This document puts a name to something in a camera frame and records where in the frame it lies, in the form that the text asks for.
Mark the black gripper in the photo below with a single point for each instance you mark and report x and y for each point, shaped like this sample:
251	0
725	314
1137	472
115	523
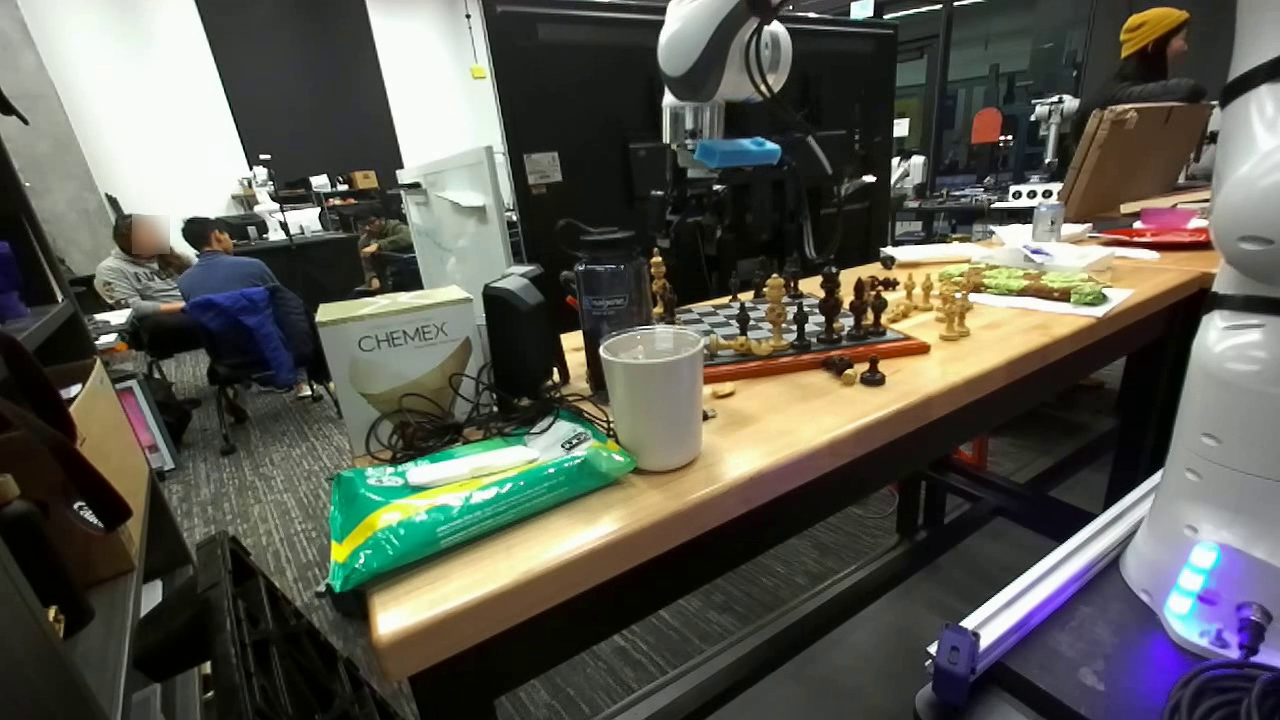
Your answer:
704	203

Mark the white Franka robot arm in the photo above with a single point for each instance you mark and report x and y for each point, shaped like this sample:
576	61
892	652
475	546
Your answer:
1223	465

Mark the small black chess pawn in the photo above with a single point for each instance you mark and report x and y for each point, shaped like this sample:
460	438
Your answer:
740	319

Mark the tall tan chess piece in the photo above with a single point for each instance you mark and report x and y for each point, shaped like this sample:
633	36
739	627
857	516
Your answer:
777	307

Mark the tan chess piece lying flat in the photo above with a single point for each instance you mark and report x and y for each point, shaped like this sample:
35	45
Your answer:
745	347

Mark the tiny tan wooden piece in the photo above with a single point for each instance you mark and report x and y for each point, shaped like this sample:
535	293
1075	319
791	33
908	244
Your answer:
723	394

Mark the tall black chess piece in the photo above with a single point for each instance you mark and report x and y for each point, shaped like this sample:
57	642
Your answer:
830	303

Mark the black and white chess board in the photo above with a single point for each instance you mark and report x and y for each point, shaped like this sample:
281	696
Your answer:
815	349

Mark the small tan chess piece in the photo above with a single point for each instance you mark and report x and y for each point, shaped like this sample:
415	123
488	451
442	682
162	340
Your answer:
908	289
927	289

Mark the tan chess knight piece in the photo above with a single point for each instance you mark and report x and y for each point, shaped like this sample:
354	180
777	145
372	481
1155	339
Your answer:
953	307

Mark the white panel board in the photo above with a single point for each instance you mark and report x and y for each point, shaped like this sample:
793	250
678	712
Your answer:
456	227

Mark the brown wooden board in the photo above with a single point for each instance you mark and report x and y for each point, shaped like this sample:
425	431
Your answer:
1127	161

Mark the dark red round object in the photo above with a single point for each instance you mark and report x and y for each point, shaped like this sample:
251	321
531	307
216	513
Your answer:
609	303

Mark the white ceramic mug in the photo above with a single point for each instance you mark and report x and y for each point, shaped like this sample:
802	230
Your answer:
652	399

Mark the white Chemex filter box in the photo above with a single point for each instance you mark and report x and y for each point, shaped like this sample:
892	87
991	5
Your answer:
398	354

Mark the green wet wipes pack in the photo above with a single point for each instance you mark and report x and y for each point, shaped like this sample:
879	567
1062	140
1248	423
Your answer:
464	496

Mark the small white bottle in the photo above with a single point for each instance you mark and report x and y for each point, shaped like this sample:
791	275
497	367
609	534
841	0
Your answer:
1050	223

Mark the white paper with green items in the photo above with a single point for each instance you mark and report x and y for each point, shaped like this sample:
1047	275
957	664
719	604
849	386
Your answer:
1053	285

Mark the black office desk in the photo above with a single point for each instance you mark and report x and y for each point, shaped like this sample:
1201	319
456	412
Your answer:
315	260

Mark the red plate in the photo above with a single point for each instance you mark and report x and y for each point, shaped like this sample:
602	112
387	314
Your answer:
1163	237

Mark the office chair blue jacket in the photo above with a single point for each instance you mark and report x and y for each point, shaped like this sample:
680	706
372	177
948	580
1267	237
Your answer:
247	333

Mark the seated man blue shirt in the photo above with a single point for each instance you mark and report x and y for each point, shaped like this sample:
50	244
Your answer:
226	276

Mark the person with yellow beanie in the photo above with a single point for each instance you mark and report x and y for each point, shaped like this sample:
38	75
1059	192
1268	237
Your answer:
1155	33

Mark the seated woman grey sweater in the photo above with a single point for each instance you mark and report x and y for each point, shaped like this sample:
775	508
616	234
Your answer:
135	275

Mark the black plastic crate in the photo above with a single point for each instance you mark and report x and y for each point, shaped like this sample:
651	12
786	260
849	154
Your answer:
265	642

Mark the brown cardboard box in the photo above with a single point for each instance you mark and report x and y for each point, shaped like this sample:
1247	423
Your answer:
115	462

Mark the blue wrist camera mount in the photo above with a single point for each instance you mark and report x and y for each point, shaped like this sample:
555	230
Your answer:
739	154

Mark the aluminium profile rail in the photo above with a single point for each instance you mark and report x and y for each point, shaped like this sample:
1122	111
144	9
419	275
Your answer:
1053	573

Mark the blue rail end bracket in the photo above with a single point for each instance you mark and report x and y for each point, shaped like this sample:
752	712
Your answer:
953	663

